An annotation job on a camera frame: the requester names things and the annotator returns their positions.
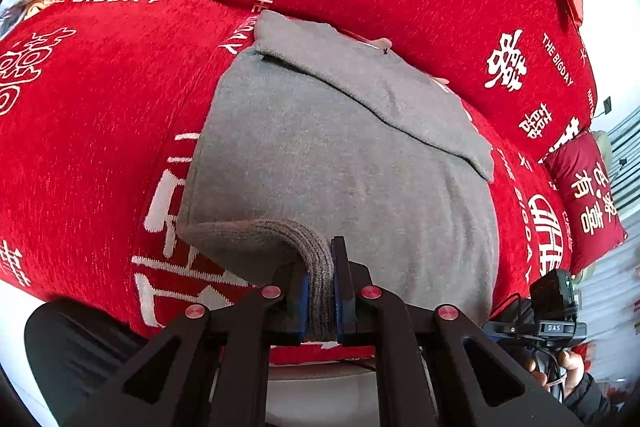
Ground grey knit garment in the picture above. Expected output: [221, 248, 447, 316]
[177, 11, 499, 340]

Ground person's right hand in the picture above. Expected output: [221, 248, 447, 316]
[524, 349, 585, 399]

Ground dark red cushion, gold characters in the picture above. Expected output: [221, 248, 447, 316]
[544, 131, 627, 275]

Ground red bed cover, white print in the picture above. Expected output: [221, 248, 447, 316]
[1, 0, 572, 336]

